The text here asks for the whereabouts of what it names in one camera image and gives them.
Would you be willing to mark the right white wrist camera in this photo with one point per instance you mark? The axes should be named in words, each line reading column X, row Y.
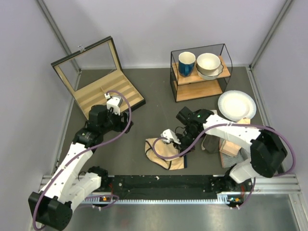
column 169, row 136

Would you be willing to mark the striped grey underwear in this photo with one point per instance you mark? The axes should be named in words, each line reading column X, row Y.
column 228, row 161

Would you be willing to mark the grey underwear white band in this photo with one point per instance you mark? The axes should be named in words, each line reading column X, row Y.
column 210, row 144

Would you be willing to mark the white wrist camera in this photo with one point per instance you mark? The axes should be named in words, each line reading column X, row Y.
column 169, row 136
column 113, row 103

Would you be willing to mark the cream ceramic bowl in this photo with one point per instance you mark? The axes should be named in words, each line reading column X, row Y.
column 208, row 63

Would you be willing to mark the black compartment box glass lid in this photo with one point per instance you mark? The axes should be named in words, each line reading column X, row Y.
column 92, row 71

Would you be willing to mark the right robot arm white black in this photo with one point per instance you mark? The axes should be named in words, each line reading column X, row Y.
column 266, row 149

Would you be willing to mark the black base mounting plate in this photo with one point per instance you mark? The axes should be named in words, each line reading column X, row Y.
column 171, row 187

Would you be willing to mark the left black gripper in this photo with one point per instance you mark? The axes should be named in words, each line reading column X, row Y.
column 121, row 125

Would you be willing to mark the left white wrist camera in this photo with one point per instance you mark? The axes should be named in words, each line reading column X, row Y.
column 113, row 103

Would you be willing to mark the beige underwear navy trim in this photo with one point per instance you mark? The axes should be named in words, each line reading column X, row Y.
column 157, row 153

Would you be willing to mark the blue ceramic mug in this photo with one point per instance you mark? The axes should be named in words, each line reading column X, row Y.
column 186, row 63

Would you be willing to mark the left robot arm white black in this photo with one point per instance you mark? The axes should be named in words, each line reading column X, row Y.
column 56, row 202

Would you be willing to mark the white round plate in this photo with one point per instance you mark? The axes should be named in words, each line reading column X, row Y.
column 235, row 105

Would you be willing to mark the black wire wooden shelf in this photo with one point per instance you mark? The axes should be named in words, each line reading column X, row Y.
column 193, row 86

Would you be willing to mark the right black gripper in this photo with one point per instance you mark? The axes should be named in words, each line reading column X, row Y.
column 182, row 147

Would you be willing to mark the grey slotted cable duct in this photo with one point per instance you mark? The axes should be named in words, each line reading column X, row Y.
column 95, row 200

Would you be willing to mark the white scalloped dish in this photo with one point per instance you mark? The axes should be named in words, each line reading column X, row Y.
column 212, row 75

